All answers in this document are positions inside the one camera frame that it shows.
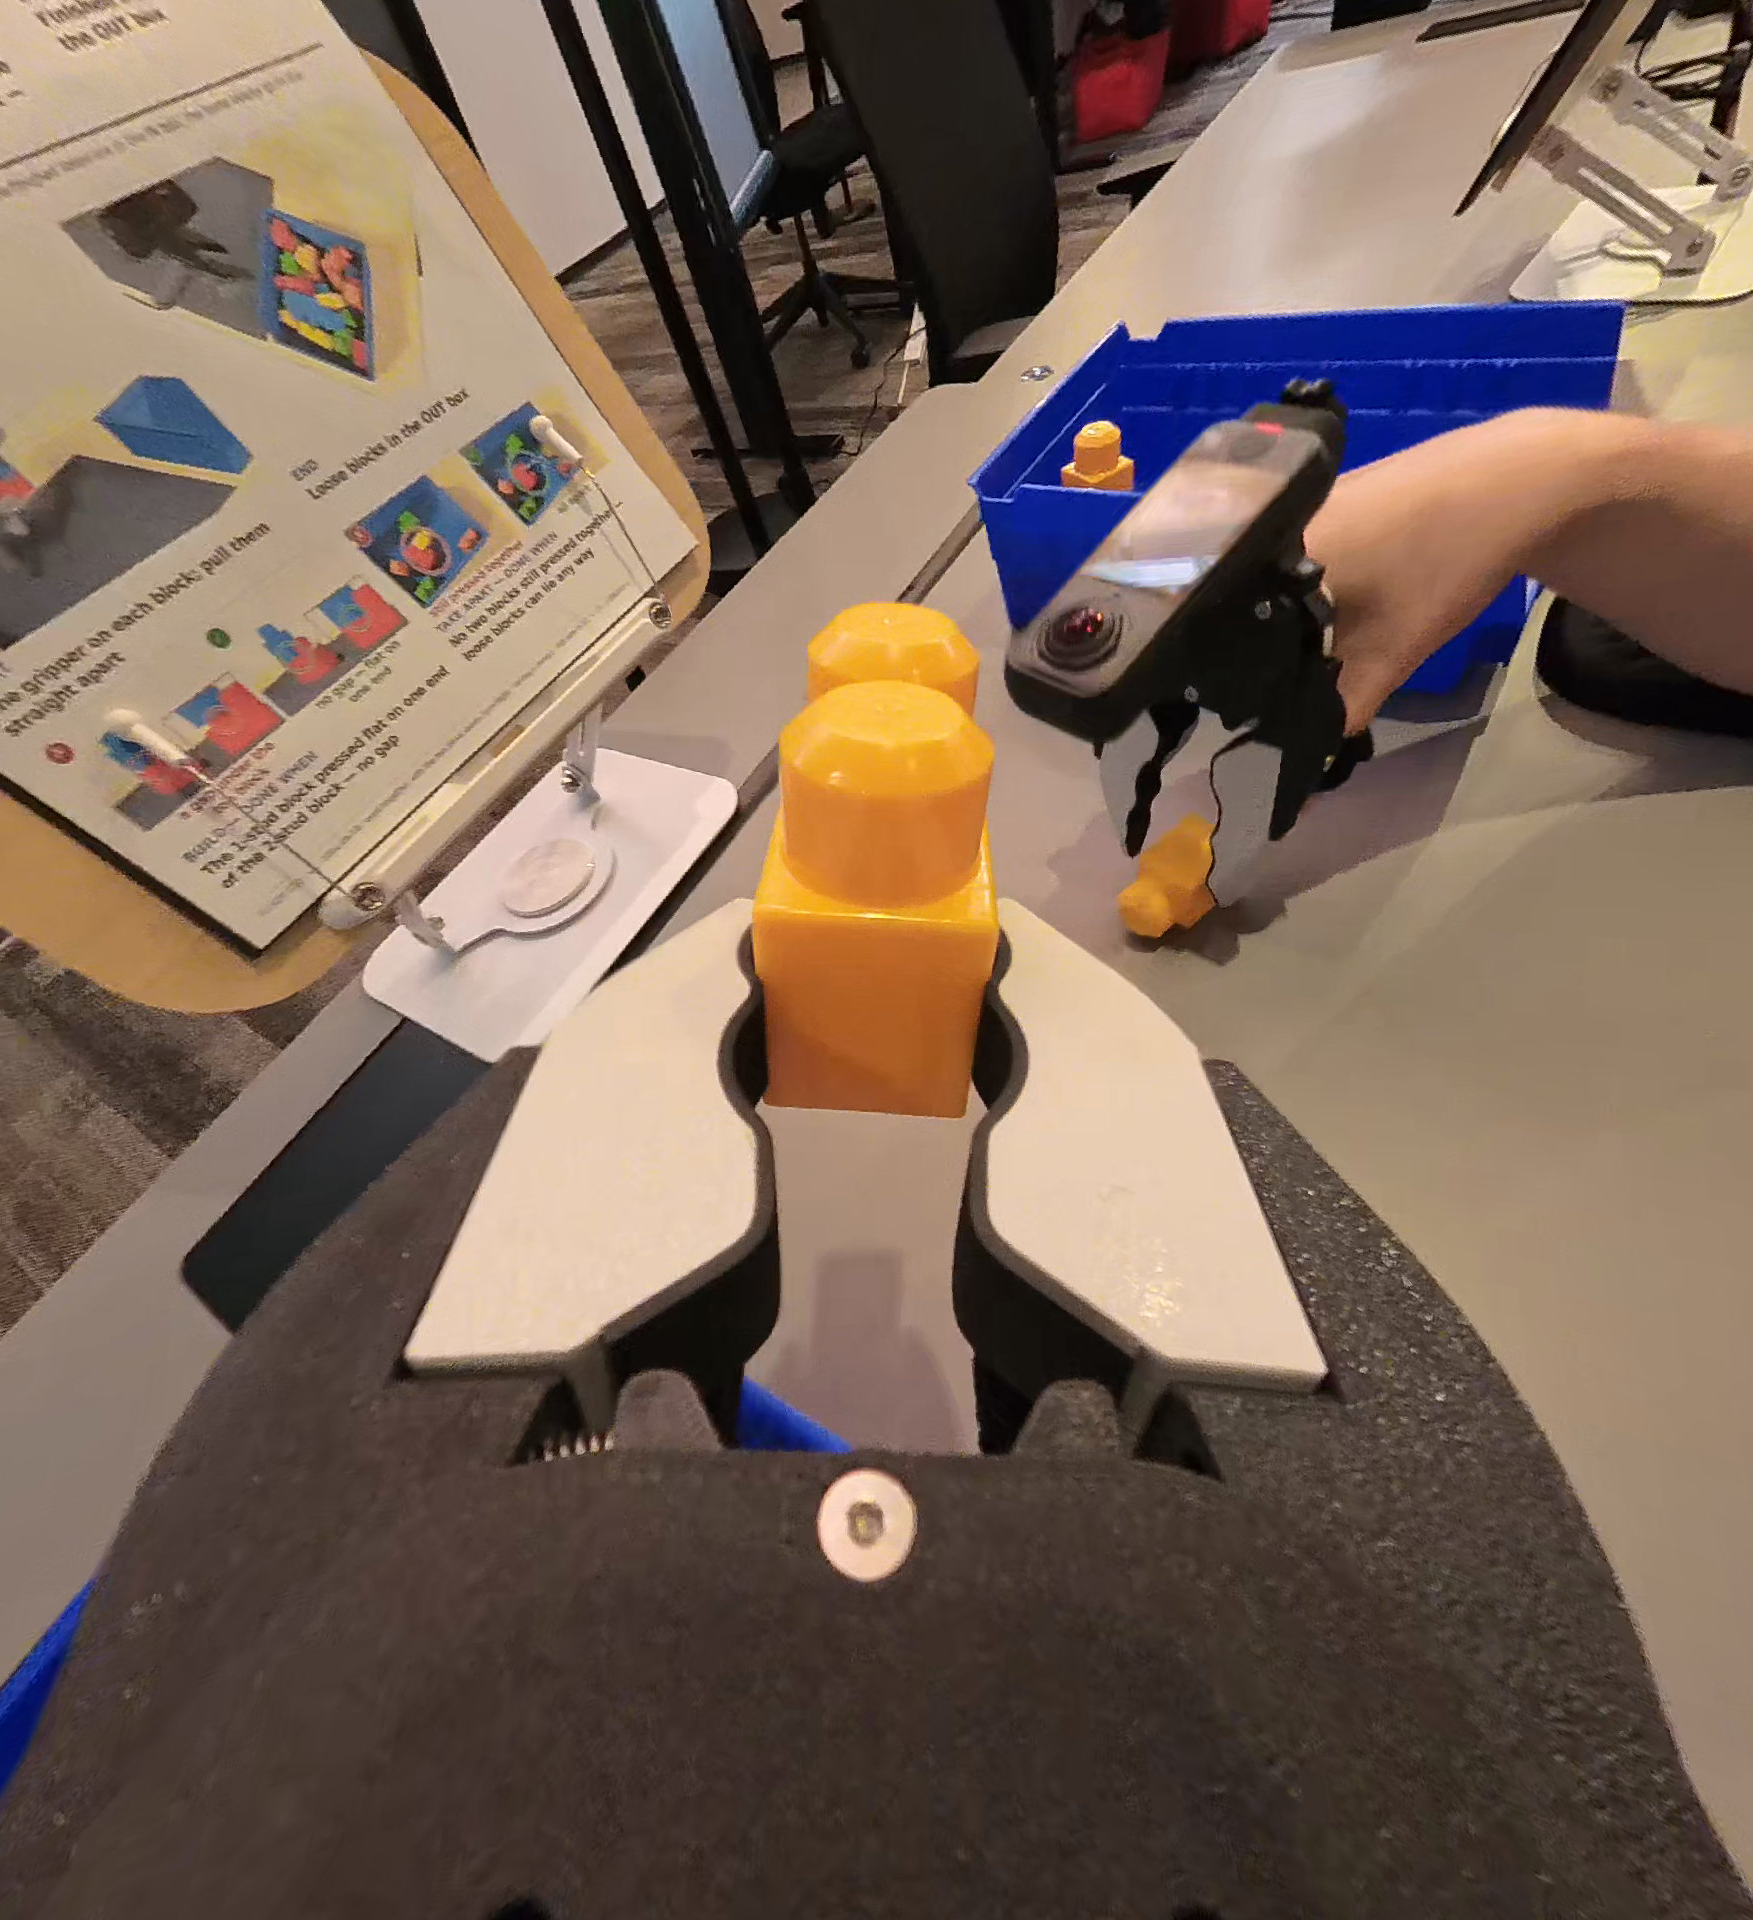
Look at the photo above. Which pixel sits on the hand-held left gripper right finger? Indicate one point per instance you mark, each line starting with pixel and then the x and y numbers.
pixel 1131 1185

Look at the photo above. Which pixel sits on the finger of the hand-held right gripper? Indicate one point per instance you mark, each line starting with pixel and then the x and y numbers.
pixel 1142 773
pixel 1242 818

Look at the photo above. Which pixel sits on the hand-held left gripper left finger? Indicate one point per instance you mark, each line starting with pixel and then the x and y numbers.
pixel 622 1185

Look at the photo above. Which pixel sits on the orange one-stud mega block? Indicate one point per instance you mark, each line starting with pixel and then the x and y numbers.
pixel 1177 878
pixel 1101 450

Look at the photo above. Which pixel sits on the orange two-stud mega block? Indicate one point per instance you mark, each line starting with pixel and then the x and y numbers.
pixel 876 991

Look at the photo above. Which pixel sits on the person's right forearm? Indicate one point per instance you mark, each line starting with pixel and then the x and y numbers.
pixel 1686 542

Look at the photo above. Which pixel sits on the person's right hand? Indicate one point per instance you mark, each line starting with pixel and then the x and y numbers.
pixel 1417 569

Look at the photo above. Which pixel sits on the black office chair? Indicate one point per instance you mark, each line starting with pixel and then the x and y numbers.
pixel 951 167
pixel 815 167

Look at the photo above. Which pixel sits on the black wrist rest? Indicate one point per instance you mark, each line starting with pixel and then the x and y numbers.
pixel 1686 704

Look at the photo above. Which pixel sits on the red bag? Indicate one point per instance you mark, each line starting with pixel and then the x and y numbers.
pixel 1120 84
pixel 1220 31

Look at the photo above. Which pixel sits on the dark display board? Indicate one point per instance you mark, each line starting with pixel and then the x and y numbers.
pixel 1544 89

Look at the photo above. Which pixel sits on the rolling whiteboard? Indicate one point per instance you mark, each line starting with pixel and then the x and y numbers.
pixel 680 225

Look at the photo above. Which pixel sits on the white board stand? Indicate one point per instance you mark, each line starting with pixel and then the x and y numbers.
pixel 1716 241

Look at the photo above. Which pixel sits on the instruction sheet board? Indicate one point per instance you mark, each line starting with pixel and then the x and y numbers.
pixel 216 450

